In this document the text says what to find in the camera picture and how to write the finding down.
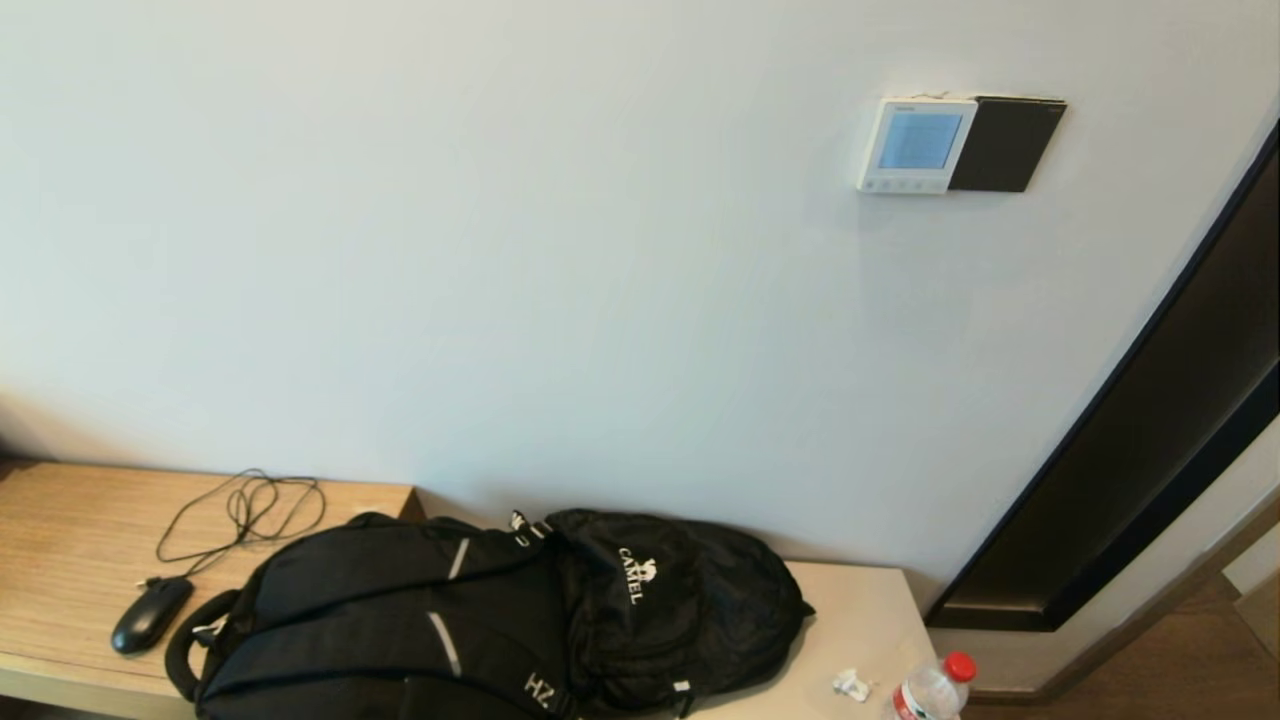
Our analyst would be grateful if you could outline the black backpack with grey stripes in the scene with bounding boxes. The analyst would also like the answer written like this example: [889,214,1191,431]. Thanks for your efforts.
[165,512,576,720]

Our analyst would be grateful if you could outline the clear bottle with red cap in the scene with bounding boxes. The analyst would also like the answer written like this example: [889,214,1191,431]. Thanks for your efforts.
[885,651,979,720]

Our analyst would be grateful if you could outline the white wall thermostat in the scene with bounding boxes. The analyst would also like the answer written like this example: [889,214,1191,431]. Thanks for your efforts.
[857,96,979,195]

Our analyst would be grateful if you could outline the light wooden desk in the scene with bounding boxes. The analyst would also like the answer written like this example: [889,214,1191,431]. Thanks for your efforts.
[0,458,426,720]

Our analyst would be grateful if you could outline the black Camel logo backpack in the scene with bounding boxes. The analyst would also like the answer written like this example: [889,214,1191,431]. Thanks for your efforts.
[510,508,816,716]

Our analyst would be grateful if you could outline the dark brown door frame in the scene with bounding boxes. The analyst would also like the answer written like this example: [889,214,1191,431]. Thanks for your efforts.
[925,120,1280,633]

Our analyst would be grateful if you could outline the black mouse cable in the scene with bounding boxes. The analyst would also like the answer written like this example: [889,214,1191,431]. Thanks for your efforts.
[137,468,328,589]

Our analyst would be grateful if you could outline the black wall switch panel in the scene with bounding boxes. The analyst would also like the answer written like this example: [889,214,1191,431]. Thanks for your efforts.
[947,96,1068,193]

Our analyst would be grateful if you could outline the black computer mouse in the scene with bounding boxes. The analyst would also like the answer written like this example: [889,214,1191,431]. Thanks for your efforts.
[110,575,195,656]

